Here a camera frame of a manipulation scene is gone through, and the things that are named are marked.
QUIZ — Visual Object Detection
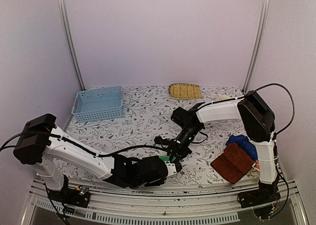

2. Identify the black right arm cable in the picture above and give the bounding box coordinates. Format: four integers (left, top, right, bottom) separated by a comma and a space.
154, 83, 296, 220

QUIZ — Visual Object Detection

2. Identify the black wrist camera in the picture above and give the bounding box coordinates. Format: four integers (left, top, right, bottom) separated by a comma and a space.
138, 156, 168, 184
171, 107, 194, 128

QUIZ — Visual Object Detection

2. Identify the green microfiber towel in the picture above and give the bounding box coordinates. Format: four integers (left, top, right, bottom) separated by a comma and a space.
159, 155, 176, 163

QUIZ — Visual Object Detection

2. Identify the woven bamboo tray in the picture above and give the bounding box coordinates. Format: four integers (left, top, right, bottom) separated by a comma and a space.
168, 83, 202, 100

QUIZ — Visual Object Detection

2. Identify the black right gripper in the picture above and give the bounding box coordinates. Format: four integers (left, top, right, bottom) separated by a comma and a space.
167, 126, 201, 164

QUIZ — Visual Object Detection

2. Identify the brown towel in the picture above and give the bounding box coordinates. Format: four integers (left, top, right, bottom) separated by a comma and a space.
211, 143, 255, 184

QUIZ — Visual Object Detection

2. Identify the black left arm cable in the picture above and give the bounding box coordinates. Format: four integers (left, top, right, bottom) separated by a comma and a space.
0, 132, 171, 161

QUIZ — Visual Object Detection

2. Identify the blue rolled towel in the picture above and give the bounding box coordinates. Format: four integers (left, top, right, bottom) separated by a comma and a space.
225, 135, 258, 161

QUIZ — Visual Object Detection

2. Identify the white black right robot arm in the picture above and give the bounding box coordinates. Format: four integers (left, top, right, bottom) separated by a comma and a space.
167, 91, 279, 203

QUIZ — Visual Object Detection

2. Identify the cream cylindrical cup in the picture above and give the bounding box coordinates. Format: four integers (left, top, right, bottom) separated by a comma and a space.
216, 95, 231, 101

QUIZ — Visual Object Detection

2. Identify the aluminium front rail base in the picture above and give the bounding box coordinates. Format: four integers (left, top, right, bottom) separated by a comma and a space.
21, 178, 309, 225

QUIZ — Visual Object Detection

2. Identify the aluminium frame post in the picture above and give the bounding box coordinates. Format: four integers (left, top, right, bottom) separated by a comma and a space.
242, 0, 270, 93
57, 0, 85, 91

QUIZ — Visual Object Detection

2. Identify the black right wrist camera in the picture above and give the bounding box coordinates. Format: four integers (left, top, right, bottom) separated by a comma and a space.
171, 107, 194, 128

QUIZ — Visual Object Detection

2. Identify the orange patterned towel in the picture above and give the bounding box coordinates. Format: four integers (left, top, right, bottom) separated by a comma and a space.
252, 160, 260, 172

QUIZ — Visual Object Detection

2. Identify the right aluminium frame post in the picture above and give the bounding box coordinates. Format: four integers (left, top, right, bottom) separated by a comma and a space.
242, 0, 270, 93

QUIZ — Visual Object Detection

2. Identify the light blue plastic basket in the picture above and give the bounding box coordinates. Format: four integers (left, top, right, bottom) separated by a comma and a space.
72, 86, 123, 122

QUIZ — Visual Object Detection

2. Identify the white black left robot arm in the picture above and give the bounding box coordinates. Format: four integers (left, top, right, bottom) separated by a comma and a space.
13, 113, 182, 202

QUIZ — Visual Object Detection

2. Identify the left aluminium frame post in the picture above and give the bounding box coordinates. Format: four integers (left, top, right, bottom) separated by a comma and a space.
57, 0, 85, 91

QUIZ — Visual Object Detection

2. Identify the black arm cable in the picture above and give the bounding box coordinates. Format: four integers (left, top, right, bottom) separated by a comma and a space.
0, 132, 171, 161
154, 83, 296, 220

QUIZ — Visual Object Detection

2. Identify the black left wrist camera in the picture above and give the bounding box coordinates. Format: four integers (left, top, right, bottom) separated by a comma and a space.
138, 156, 168, 184

